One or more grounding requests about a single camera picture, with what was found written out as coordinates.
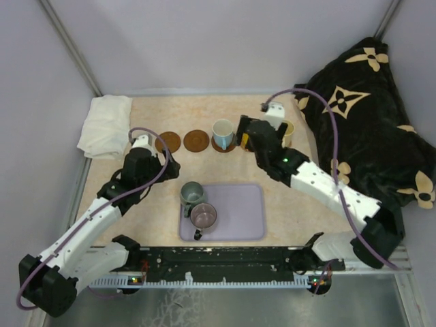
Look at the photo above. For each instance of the purple mug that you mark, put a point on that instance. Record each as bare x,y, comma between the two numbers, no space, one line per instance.
203,217

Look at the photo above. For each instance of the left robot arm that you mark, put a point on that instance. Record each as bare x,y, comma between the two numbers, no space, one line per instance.
53,279

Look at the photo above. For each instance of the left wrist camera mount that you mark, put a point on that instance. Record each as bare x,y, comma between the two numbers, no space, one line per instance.
143,141

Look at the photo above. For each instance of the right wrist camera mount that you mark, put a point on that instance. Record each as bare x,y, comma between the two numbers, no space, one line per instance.
274,113

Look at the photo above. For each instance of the black floral blanket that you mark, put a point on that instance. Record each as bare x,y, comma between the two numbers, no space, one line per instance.
362,131

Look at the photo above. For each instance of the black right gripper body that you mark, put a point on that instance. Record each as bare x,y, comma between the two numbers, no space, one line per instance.
244,120

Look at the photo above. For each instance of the white mug blue handle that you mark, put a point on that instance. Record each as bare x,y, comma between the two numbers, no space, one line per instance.
223,133

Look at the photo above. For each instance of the cream mug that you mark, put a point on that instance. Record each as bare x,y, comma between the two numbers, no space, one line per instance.
287,137

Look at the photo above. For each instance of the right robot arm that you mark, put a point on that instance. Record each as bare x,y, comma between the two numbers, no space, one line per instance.
377,229

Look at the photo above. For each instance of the yellow mug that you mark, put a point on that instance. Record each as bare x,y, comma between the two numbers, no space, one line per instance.
244,141

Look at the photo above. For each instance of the white folded cloth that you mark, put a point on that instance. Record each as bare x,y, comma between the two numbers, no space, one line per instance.
105,130

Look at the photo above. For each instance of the dark wooden coaster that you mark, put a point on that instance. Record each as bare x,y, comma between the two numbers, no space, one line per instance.
171,139
220,150

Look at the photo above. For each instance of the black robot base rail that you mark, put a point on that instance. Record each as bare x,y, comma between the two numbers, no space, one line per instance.
216,264

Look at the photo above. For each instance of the grey-green mug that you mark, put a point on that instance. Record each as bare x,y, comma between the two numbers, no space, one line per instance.
191,194

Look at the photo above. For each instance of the brown wooden coaster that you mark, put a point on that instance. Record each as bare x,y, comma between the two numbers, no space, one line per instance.
196,141

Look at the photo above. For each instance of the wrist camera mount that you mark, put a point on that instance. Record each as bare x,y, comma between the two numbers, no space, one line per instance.
143,141
274,113

